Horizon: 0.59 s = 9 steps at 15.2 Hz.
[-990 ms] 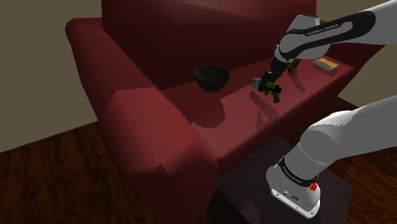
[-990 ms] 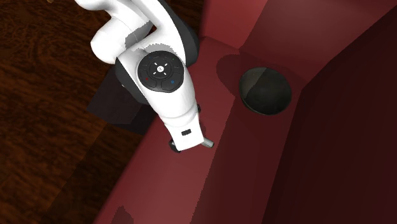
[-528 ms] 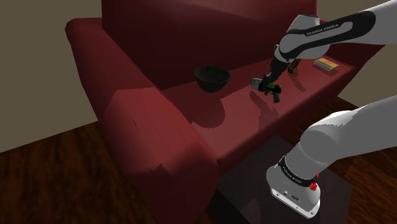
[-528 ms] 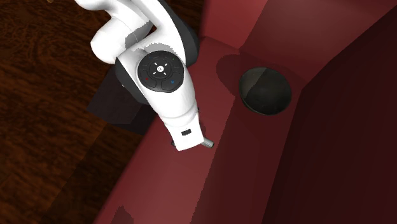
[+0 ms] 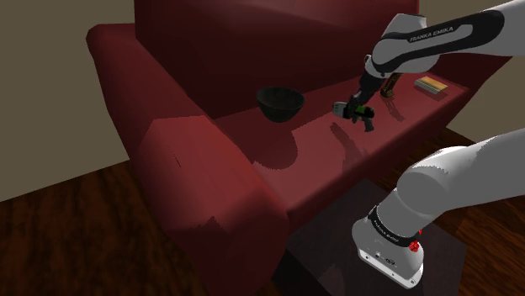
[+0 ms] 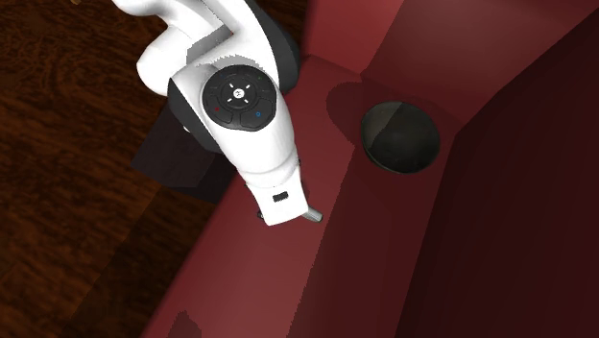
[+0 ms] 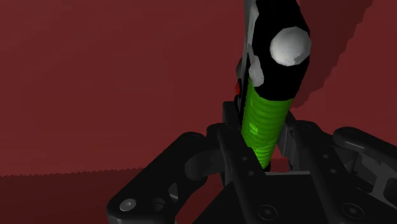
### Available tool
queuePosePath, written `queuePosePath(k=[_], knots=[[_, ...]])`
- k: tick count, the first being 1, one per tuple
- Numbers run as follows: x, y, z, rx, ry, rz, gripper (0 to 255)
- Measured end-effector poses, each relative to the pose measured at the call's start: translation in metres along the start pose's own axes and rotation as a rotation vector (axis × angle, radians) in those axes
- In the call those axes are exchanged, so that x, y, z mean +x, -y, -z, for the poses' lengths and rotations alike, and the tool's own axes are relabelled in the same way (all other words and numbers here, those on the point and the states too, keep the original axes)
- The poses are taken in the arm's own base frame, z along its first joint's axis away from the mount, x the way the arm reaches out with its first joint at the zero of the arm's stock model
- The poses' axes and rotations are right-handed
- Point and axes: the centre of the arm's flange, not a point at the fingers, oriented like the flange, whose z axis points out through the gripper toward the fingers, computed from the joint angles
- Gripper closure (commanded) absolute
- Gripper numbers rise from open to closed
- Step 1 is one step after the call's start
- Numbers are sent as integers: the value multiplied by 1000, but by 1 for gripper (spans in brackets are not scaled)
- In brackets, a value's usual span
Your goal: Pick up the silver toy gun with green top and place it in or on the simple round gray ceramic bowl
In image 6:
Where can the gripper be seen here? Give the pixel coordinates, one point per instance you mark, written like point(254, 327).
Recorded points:
point(313, 215)

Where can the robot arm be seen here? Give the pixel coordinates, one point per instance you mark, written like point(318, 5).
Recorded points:
point(262, 154)

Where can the black bowl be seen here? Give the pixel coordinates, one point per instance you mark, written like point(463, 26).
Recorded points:
point(402, 140)

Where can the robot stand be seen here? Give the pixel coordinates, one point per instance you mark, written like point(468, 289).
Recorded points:
point(173, 161)

